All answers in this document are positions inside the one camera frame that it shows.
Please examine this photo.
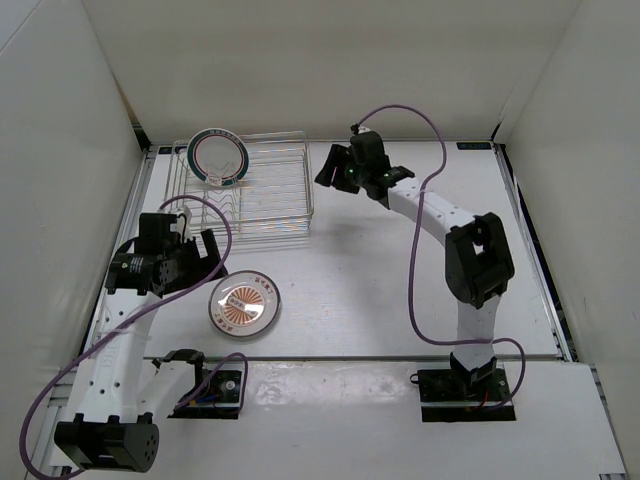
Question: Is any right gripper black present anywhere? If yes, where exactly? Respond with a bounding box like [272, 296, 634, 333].
[314, 146, 368, 196]

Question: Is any orange sunburst plate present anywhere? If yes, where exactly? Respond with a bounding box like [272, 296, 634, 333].
[208, 270, 282, 340]

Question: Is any wire dish rack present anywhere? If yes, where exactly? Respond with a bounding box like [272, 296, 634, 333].
[158, 131, 314, 242]

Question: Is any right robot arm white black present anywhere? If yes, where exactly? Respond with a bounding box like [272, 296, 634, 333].
[315, 131, 515, 400]

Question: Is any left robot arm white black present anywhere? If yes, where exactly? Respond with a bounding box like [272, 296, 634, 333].
[54, 208, 227, 473]

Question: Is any green rimmed back plate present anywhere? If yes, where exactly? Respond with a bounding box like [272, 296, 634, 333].
[187, 128, 250, 187]

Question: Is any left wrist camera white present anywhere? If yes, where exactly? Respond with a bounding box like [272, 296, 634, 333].
[170, 206, 193, 243]

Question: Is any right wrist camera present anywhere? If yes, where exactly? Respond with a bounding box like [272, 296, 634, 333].
[350, 124, 371, 136]

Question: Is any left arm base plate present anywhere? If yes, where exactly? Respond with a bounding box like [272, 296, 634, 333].
[170, 358, 246, 420]

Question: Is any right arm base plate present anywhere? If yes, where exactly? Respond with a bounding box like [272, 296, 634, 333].
[410, 368, 516, 423]

